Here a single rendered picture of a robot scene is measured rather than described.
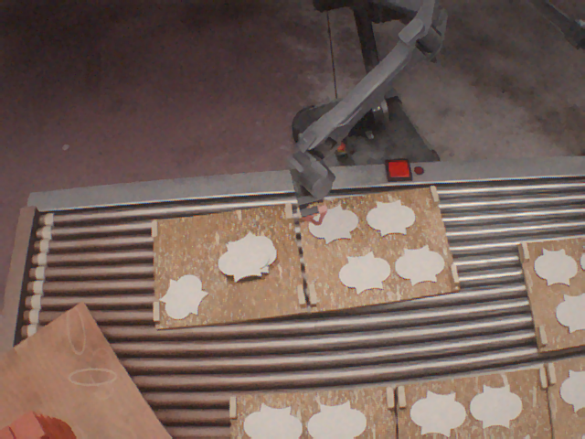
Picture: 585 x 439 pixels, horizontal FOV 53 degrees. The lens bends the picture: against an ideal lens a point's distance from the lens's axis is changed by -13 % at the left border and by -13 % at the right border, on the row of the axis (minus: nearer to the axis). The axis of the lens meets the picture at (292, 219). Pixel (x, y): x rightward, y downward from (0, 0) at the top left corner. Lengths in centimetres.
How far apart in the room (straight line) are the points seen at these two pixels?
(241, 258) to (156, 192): 40
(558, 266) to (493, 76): 202
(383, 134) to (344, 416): 165
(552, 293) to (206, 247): 100
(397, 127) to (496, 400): 169
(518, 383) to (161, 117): 247
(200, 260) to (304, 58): 207
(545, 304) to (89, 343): 124
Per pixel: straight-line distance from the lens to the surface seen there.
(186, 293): 180
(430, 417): 164
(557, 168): 215
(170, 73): 377
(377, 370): 169
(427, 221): 189
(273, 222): 188
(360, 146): 292
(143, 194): 205
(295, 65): 368
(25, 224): 210
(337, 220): 187
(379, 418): 163
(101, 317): 186
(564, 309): 184
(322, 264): 180
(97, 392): 164
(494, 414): 167
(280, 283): 178
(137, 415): 159
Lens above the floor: 250
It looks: 56 degrees down
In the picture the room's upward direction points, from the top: 6 degrees counter-clockwise
